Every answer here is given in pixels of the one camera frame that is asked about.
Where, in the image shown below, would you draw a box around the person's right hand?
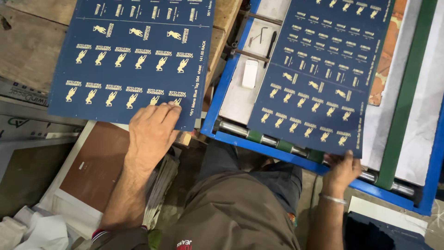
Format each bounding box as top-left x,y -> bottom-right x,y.
322,150 -> 363,197

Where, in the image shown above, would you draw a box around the person's left hand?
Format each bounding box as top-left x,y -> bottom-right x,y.
126,101 -> 182,164

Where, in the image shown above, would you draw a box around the blue sheet with large logos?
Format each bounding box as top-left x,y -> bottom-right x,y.
47,0 -> 216,132

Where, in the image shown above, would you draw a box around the blue sheet with small logos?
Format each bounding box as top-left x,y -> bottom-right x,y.
247,0 -> 396,158

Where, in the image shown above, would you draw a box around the white paper sheet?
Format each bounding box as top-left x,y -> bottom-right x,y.
348,196 -> 429,237

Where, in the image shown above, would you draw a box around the stack of dark blue sheets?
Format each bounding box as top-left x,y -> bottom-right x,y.
343,212 -> 434,250

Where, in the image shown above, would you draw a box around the stack of old newspapers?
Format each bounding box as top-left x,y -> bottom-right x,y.
143,146 -> 182,230

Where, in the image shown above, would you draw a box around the steel roller with green rings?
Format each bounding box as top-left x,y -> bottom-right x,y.
215,119 -> 417,197

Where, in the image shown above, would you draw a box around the brown card sheet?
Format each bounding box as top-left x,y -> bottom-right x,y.
59,122 -> 131,213

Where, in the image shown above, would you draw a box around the grey machine tray plate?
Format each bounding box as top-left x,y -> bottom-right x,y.
219,0 -> 292,125

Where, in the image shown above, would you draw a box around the green conveyor belt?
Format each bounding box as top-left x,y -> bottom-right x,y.
376,0 -> 438,191

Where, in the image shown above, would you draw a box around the white conveyor sheet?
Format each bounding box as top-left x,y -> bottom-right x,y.
361,0 -> 444,187

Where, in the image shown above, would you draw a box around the white rectangular block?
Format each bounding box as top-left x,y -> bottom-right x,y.
242,60 -> 259,89

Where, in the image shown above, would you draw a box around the metal cross rod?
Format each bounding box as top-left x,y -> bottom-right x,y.
227,43 -> 270,63
239,10 -> 283,26

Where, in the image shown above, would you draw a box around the brown trousers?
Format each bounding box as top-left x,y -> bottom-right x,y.
149,139 -> 303,250

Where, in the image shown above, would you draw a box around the black allen key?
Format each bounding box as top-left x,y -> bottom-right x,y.
251,27 -> 268,44

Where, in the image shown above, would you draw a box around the black pen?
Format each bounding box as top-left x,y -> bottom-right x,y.
263,31 -> 278,69

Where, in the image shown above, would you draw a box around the flattened grey printed carton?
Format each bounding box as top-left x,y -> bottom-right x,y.
0,76 -> 87,141

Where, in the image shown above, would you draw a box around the dark sleeve with striped cuff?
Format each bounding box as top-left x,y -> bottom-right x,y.
89,225 -> 150,250

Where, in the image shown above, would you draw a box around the dark brown board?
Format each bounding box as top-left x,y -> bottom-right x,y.
0,139 -> 75,218

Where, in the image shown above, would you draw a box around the crumpled white paper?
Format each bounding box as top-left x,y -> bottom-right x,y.
0,206 -> 71,250

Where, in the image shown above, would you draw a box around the silver bracelet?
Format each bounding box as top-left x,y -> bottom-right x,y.
318,193 -> 348,205

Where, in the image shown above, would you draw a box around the blue metal machine frame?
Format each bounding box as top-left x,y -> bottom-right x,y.
200,0 -> 444,216

